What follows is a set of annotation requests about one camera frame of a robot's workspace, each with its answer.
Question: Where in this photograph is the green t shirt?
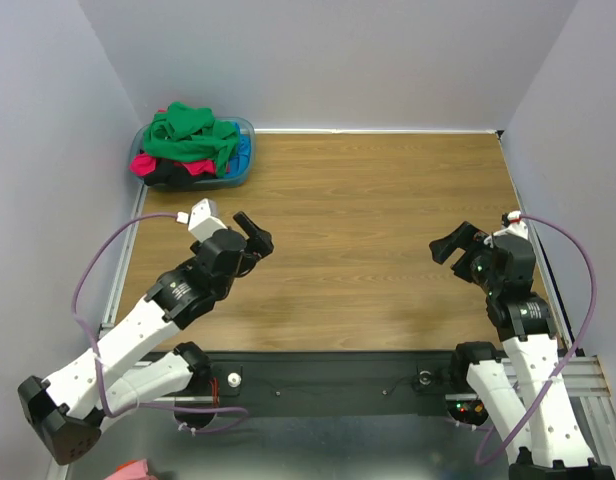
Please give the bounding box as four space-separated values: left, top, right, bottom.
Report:
143 102 240 178

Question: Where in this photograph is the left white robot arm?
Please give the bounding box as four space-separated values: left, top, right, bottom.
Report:
17 200 274 465

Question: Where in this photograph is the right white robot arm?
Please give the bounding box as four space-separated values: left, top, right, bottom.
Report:
429 211 614 479

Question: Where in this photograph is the blue t shirt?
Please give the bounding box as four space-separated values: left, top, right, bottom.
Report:
225 134 252 178

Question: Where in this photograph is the black t shirt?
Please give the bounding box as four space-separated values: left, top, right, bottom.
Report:
141 165 217 189

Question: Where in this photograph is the translucent blue plastic bin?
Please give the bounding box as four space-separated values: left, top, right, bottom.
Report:
129 117 255 192

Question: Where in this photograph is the pink t shirt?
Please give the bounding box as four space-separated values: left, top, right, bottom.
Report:
129 153 217 177

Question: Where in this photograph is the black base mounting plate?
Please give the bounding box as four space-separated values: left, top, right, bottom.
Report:
208 350 476 417

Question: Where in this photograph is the pink cloth at bottom edge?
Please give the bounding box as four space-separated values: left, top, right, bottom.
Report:
105 459 156 480

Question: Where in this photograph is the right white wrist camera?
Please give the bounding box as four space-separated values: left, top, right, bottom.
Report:
490 210 529 240

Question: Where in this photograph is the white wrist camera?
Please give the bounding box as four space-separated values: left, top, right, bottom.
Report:
176 198 226 242
490 210 529 240

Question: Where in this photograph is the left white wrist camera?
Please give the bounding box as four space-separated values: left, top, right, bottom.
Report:
176 198 226 242

